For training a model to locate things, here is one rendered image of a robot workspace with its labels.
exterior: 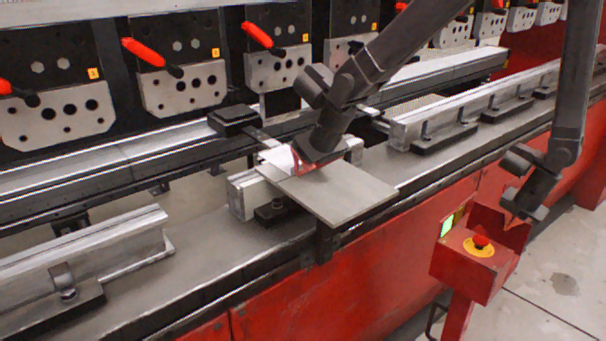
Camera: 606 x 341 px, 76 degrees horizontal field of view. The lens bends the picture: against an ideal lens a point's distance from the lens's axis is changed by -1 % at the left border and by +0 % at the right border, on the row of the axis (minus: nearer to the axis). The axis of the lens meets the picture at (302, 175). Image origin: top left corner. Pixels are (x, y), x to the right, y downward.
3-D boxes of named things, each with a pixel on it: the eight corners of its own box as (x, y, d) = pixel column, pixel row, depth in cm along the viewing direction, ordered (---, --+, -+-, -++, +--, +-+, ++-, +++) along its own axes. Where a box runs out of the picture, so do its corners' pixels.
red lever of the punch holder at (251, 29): (252, 21, 66) (289, 52, 73) (239, 17, 68) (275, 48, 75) (246, 30, 66) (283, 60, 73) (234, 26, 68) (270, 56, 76)
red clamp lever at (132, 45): (130, 36, 55) (187, 71, 62) (121, 32, 58) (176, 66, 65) (123, 48, 55) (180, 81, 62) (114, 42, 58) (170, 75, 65)
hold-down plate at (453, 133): (422, 157, 118) (424, 148, 117) (408, 150, 122) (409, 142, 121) (477, 131, 134) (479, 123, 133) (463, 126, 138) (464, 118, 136)
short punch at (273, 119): (265, 128, 86) (263, 87, 81) (261, 125, 88) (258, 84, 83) (301, 117, 92) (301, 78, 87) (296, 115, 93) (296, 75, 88)
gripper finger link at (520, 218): (493, 212, 106) (511, 188, 100) (518, 229, 103) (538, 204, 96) (482, 224, 102) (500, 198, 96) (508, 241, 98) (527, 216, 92)
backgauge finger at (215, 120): (257, 161, 94) (255, 142, 91) (207, 125, 111) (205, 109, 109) (297, 146, 100) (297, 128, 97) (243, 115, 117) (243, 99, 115)
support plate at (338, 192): (333, 229, 70) (333, 225, 70) (254, 170, 88) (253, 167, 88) (399, 195, 80) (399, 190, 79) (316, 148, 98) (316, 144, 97)
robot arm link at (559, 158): (573, 154, 81) (580, 145, 87) (520, 126, 86) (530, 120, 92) (539, 198, 87) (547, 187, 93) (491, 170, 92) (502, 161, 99)
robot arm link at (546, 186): (561, 179, 85) (568, 169, 88) (530, 162, 88) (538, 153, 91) (544, 201, 89) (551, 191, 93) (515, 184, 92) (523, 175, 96)
